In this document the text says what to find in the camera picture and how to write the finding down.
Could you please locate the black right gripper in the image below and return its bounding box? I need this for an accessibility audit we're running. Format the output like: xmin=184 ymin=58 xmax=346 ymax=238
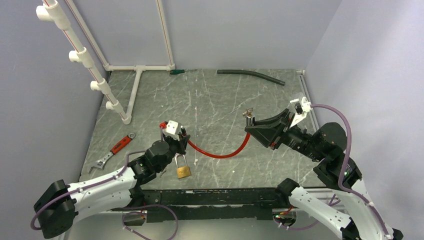
xmin=245 ymin=107 xmax=325 ymax=161

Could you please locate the red cable lock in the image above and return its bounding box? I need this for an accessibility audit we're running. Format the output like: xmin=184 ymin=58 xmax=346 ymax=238
xmin=187 ymin=111 xmax=247 ymax=156

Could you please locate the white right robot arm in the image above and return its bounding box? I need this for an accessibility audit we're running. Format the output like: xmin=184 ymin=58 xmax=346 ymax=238
xmin=244 ymin=109 xmax=404 ymax=240

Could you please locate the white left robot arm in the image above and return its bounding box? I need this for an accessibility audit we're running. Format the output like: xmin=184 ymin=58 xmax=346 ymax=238
xmin=30 ymin=133 xmax=191 ymax=239

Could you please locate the brass padlock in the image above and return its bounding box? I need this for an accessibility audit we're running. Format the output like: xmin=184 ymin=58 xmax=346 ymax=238
xmin=174 ymin=153 xmax=192 ymax=180

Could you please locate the red adjustable wrench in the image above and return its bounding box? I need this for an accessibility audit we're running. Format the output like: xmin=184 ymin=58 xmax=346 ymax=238
xmin=86 ymin=132 xmax=136 ymax=174

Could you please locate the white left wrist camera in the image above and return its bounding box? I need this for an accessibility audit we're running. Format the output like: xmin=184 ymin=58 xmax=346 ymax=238
xmin=159 ymin=120 xmax=183 ymax=141

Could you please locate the aluminium frame rail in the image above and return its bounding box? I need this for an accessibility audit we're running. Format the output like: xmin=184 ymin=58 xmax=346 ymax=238
xmin=296 ymin=69 xmax=354 ymax=210

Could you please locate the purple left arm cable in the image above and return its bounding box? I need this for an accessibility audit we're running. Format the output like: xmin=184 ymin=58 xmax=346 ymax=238
xmin=29 ymin=127 xmax=180 ymax=240

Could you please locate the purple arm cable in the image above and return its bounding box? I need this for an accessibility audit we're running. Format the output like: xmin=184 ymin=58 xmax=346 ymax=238
xmin=29 ymin=127 xmax=180 ymax=240
xmin=271 ymin=103 xmax=393 ymax=240

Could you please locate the dark rubber hose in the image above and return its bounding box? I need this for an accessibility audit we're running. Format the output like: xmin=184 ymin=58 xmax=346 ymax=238
xmin=216 ymin=69 xmax=286 ymax=87

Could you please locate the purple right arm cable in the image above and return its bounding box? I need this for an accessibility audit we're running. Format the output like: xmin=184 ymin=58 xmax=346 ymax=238
xmin=271 ymin=103 xmax=393 ymax=240

